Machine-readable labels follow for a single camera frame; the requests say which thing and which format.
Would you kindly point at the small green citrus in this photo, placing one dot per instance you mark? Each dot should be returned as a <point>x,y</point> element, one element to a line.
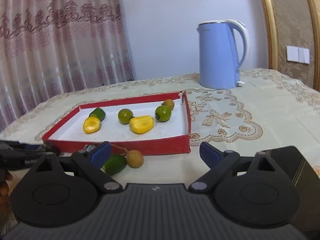
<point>163,113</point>
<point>125,116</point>

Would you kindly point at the red cardboard box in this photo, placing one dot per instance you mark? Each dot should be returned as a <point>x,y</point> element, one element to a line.
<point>155,146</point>

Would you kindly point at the green mango piece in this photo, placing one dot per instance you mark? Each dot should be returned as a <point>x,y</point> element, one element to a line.
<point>115,164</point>
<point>98,113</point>

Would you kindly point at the blue electric kettle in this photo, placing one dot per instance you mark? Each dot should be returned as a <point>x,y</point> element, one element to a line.
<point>217,55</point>

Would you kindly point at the small brown longan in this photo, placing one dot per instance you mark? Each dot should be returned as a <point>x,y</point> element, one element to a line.
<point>168,104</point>

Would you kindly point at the large brown longan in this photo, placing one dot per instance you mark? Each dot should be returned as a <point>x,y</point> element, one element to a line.
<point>135,159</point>

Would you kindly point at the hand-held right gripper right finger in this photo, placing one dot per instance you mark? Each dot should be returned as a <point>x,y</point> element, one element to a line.
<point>210,154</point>

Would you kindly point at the gold framed wall panel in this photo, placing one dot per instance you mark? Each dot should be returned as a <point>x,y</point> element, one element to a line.
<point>292,17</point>

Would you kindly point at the small yellow mango piece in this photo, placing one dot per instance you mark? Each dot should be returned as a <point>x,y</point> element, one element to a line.
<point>91,125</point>

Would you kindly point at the black smartphone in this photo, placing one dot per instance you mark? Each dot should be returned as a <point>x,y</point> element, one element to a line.
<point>297,162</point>

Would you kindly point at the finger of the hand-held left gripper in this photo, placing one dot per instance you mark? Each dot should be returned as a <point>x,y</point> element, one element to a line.
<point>90,148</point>
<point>52,148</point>

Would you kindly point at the pink patterned curtain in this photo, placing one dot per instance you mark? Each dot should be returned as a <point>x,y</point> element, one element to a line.
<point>50,42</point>

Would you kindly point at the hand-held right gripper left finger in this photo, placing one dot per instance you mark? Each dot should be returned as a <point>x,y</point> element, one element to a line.
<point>102,153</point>

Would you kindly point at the large yellow mango piece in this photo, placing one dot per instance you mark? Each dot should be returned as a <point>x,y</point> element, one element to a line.
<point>141,124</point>

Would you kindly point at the white light switch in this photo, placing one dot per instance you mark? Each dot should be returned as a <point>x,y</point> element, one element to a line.
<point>297,54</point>

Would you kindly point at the person's left hand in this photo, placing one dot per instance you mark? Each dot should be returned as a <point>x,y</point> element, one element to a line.
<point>4,183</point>

